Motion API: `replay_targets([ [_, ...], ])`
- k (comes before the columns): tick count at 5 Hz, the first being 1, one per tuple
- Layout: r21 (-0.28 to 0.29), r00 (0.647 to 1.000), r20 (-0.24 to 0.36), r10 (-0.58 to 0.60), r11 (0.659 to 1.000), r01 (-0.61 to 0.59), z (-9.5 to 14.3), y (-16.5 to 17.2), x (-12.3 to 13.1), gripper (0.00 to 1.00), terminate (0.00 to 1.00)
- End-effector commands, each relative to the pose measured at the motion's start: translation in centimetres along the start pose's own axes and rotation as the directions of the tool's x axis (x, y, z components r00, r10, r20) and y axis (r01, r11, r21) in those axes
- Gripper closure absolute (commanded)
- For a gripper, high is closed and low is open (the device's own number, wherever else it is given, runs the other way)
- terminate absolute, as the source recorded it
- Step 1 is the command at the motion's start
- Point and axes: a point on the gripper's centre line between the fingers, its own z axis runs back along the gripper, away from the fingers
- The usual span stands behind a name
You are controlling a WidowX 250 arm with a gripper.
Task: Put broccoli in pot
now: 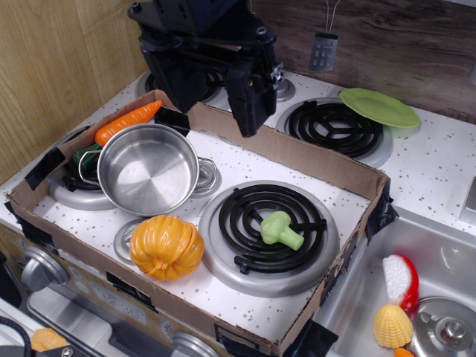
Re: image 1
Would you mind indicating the silver stove knob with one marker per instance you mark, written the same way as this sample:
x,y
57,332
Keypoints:
x,y
285,91
185,344
41,270

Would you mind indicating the front left black burner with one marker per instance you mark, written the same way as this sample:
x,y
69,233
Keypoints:
x,y
67,188

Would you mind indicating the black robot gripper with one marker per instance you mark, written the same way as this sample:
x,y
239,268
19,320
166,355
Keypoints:
x,y
184,40

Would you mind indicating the orange toy piece bottom left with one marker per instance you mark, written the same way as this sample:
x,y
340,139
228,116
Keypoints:
x,y
45,339

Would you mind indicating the green plastic plate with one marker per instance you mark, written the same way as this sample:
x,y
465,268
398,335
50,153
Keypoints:
x,y
380,108

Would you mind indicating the brown cardboard fence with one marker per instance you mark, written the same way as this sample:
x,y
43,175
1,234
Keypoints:
x,y
352,197

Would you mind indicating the stainless steel pot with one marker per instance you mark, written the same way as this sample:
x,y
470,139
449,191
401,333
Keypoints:
x,y
149,169

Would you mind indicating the front right black burner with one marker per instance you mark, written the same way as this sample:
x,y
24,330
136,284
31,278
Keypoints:
x,y
235,252

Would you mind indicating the red white toy pepper slice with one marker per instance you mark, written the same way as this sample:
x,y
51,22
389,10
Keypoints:
x,y
401,280

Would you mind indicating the green toy broccoli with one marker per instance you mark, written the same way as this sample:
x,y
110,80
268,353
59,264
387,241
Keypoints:
x,y
275,228

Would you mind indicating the hanging metal spatula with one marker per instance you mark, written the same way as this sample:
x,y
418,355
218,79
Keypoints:
x,y
325,43

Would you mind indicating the back right black burner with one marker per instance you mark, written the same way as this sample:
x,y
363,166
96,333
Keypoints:
x,y
329,123

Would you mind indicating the silver stove knob bottom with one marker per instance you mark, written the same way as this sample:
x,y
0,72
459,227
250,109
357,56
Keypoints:
x,y
185,344

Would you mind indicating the small orange toy in sink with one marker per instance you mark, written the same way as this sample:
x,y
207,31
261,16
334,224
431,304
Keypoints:
x,y
402,352

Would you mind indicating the orange toy carrot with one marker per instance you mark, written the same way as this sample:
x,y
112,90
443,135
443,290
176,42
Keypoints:
x,y
141,115

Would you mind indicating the yellow toy corn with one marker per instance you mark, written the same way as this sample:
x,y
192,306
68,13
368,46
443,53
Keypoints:
x,y
392,328

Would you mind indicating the orange toy pumpkin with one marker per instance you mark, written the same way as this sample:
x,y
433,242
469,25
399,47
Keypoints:
x,y
166,248

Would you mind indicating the silver stove knob left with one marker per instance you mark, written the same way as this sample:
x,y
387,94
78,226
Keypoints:
x,y
41,270

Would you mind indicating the silver back stove knob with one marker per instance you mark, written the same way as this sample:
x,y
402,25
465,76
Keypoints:
x,y
285,91

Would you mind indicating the steel pot lid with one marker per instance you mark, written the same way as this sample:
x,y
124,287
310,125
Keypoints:
x,y
442,327

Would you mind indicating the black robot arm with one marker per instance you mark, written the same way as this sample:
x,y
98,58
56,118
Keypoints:
x,y
185,42

